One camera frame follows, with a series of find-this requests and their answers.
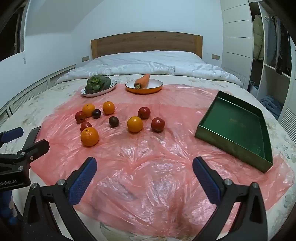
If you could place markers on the carrot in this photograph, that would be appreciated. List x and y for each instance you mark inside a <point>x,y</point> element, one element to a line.
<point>143,81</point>

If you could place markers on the white duvet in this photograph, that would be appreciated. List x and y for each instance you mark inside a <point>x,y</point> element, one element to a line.
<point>150,62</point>

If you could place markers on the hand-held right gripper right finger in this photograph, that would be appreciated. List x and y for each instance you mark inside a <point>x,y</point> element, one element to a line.
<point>205,178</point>

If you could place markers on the white wardrobe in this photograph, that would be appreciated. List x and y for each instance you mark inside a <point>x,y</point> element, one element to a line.
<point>235,34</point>

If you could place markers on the dark plum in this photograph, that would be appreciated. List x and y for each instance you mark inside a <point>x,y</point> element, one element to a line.
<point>113,121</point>
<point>96,113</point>

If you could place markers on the pink plastic sheet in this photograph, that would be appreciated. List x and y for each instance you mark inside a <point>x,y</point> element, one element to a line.
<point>150,162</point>

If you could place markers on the wall socket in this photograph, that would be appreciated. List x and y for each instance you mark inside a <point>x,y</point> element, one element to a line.
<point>215,56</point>
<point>85,58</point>

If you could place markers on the blue cloth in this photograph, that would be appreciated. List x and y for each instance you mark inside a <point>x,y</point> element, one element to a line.
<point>270,105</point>

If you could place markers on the red apple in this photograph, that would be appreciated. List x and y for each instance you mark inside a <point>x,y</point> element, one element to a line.
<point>80,117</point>
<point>144,113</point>
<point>158,124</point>
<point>86,125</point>

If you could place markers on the dark window opening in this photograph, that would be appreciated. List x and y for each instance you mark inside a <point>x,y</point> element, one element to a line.
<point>13,34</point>

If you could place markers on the wooden headboard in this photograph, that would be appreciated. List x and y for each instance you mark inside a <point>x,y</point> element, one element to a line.
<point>145,41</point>

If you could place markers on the green tray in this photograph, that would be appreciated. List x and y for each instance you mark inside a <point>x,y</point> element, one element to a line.
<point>231,122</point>

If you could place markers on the dark hanging clothes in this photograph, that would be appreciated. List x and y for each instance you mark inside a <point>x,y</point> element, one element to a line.
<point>281,46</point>

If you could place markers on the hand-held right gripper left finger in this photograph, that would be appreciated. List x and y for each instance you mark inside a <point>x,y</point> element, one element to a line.
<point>84,178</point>

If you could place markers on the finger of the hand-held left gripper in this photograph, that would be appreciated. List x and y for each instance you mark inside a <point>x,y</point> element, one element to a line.
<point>34,148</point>
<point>12,134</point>

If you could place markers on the white bag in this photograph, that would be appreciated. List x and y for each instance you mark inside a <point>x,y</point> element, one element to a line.
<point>253,89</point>

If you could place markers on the person's left forearm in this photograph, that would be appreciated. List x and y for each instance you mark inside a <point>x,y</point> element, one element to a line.
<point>7,204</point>

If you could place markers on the orange plate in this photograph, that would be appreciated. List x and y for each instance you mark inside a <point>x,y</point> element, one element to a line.
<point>155,87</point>

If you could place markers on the white plate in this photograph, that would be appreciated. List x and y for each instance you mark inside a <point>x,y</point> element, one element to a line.
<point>112,85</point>

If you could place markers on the green leafy vegetable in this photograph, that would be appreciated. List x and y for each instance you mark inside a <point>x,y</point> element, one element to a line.
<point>97,83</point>

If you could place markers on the orange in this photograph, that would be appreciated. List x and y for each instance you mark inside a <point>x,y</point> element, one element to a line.
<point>108,108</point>
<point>134,124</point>
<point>89,136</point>
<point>88,110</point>

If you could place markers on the pale green jacket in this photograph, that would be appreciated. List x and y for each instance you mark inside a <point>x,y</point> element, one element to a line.
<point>257,37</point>

